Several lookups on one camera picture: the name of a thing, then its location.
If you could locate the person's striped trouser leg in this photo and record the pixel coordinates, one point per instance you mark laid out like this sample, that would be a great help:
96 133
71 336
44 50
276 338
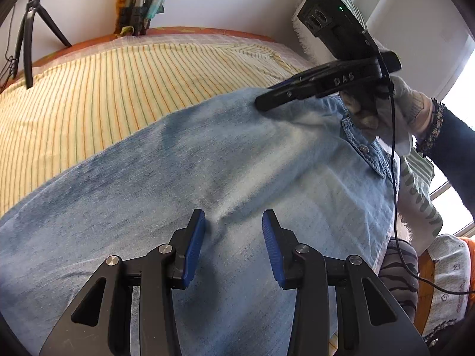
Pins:
397 278

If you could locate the folded silver tripod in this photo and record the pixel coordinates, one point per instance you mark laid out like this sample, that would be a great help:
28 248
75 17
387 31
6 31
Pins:
135 11

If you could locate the orange grey patterned cloth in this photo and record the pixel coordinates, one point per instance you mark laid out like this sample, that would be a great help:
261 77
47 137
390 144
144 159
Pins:
445 267

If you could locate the yellow striped blanket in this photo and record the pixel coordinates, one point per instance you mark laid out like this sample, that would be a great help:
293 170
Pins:
92 92

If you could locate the bright window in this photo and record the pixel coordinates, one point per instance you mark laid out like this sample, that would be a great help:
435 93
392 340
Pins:
464 92

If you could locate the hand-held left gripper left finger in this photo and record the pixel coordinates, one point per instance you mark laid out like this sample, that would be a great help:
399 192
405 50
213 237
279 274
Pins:
195 244

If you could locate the orange bed sheet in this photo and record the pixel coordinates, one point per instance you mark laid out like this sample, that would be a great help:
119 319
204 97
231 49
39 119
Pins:
178 29

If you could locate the light blue denim pants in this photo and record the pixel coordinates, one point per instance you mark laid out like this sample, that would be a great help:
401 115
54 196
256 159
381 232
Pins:
185 163

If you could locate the green white patterned pillow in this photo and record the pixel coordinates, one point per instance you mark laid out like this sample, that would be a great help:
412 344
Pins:
417 193

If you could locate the person's right hand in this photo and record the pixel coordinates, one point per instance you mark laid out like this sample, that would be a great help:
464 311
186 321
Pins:
404 100

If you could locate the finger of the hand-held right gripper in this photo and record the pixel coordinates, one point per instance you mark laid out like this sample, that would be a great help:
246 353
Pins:
285 96
308 76

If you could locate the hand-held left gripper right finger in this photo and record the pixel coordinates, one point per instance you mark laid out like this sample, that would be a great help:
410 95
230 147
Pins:
272 244

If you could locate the person's right forearm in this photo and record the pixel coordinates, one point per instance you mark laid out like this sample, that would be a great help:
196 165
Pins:
456 148

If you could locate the small black tripod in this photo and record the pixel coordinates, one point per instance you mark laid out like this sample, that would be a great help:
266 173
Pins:
29 26

